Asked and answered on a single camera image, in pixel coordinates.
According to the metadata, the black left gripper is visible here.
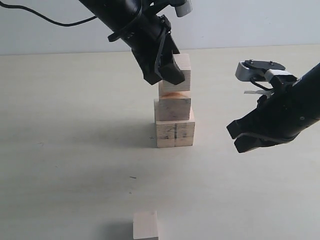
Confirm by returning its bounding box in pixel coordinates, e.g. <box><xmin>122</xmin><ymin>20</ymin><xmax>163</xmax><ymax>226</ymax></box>
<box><xmin>107</xmin><ymin>0</ymin><xmax>185</xmax><ymax>85</ymax></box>

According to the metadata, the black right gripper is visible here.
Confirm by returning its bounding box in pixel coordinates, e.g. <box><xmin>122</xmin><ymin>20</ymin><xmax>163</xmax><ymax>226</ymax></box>
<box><xmin>226</xmin><ymin>82</ymin><xmax>315</xmax><ymax>153</ymax></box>

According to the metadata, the medium wooden cube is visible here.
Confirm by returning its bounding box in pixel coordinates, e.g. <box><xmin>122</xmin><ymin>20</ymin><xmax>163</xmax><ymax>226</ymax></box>
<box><xmin>156</xmin><ymin>90</ymin><xmax>192</xmax><ymax>121</ymax></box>

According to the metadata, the smallest wooden cube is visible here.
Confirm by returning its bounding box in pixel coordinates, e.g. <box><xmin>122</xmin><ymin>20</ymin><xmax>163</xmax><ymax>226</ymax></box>
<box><xmin>133</xmin><ymin>210</ymin><xmax>159</xmax><ymax>240</ymax></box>

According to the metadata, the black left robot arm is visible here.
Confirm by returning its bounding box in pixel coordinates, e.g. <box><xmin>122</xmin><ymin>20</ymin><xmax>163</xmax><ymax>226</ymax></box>
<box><xmin>81</xmin><ymin>0</ymin><xmax>188</xmax><ymax>85</ymax></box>

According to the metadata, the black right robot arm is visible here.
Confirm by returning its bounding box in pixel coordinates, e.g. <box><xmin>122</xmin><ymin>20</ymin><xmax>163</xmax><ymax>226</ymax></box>
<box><xmin>226</xmin><ymin>59</ymin><xmax>320</xmax><ymax>153</ymax></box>

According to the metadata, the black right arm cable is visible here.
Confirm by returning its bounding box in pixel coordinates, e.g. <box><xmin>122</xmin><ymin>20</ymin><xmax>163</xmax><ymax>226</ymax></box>
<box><xmin>249</xmin><ymin>78</ymin><xmax>275</xmax><ymax>92</ymax></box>

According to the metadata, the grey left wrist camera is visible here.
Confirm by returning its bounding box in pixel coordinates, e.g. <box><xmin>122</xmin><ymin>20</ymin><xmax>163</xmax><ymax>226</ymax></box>
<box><xmin>170</xmin><ymin>0</ymin><xmax>193</xmax><ymax>18</ymax></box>

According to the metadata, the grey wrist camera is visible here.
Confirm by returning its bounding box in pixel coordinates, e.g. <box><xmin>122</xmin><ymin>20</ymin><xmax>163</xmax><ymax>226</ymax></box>
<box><xmin>170</xmin><ymin>0</ymin><xmax>193</xmax><ymax>18</ymax></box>
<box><xmin>235</xmin><ymin>59</ymin><xmax>297</xmax><ymax>83</ymax></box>

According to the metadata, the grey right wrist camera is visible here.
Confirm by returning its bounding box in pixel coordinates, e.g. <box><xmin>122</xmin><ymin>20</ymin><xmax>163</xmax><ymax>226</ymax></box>
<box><xmin>235</xmin><ymin>59</ymin><xmax>297</xmax><ymax>83</ymax></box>

